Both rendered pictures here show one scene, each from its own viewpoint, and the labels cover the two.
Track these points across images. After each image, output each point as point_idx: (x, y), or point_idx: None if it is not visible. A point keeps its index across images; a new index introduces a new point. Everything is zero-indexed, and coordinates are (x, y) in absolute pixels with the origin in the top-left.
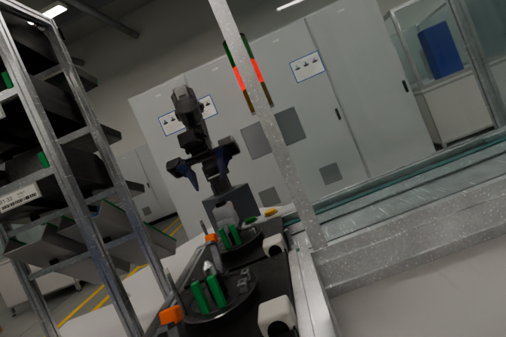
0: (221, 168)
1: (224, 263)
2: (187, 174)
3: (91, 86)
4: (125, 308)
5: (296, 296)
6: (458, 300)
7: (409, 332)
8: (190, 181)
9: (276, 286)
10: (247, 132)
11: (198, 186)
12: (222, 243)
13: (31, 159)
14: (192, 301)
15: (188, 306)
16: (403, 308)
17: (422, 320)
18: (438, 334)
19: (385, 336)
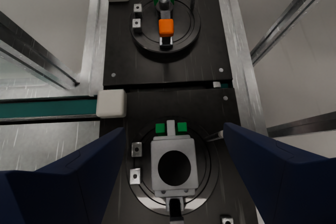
0: (93, 141)
1: (186, 113)
2: (302, 151)
3: None
4: (274, 23)
5: (106, 19)
6: None
7: (69, 42)
8: (260, 134)
9: (117, 27)
10: None
11: (229, 150)
12: (199, 167)
13: None
14: (194, 25)
15: (194, 17)
16: (61, 59)
17: (58, 47)
18: (58, 36)
19: (81, 44)
